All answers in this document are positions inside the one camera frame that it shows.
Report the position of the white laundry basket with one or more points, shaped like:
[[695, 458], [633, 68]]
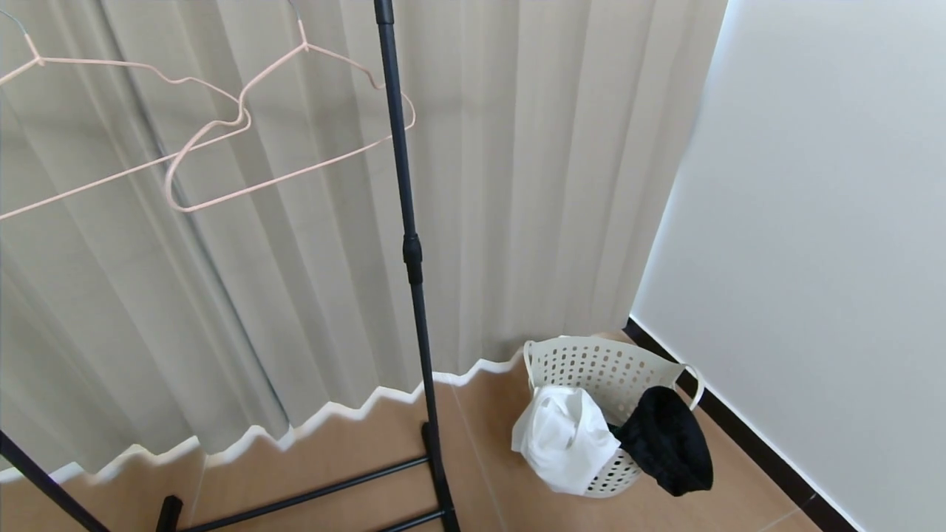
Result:
[[599, 366]]

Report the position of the pink clothes hanger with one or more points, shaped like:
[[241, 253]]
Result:
[[295, 174], [111, 176]]

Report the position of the black clothes rack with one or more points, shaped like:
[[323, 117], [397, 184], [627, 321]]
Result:
[[412, 258]]

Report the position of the black garment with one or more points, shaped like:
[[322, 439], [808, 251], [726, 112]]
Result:
[[669, 443]]

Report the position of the beige curtain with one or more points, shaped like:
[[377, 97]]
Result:
[[532, 148]]

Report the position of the white printed t-shirt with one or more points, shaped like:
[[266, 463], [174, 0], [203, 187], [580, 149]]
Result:
[[565, 443]]

